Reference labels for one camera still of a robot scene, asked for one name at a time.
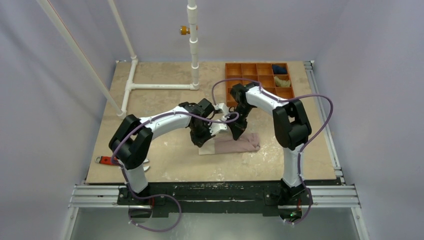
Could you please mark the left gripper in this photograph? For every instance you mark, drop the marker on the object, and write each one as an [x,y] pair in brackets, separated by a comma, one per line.
[199,141]

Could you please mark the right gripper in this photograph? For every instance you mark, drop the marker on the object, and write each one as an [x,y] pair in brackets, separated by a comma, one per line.
[238,126]

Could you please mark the pink and white underwear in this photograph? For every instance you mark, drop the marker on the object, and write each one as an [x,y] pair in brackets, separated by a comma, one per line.
[247,143]

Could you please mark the orange compartment tray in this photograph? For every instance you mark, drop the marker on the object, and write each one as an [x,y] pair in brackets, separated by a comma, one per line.
[244,73]

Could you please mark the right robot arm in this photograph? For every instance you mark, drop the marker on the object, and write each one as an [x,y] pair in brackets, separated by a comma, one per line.
[291,129]

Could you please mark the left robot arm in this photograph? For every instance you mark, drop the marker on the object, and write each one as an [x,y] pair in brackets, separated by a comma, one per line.
[132,140]

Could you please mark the rolled olive cloth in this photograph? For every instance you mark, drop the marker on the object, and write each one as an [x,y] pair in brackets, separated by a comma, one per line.
[282,83]

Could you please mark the rolled blue cloth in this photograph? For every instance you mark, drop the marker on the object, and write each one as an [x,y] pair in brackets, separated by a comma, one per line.
[279,70]

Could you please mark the orange yellow valve knob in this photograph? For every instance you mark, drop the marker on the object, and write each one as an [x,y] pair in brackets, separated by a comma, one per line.
[186,30]

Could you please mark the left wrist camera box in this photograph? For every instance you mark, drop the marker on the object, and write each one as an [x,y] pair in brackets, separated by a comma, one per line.
[218,128]

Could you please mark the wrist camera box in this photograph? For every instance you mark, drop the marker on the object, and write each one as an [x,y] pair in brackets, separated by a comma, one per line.
[218,128]
[221,108]

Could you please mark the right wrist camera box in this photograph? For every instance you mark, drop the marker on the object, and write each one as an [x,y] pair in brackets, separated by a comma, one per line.
[221,108]

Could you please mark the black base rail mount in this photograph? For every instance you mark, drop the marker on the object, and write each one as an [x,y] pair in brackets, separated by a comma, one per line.
[264,197]

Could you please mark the white PVC pipe frame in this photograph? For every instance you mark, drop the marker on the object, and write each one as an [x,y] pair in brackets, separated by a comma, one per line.
[102,33]

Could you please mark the adjustable wrench red handle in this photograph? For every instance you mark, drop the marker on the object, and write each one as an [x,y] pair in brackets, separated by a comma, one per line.
[106,160]

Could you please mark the aluminium frame rails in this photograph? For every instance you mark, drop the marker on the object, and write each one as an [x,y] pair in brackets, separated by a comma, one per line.
[321,194]

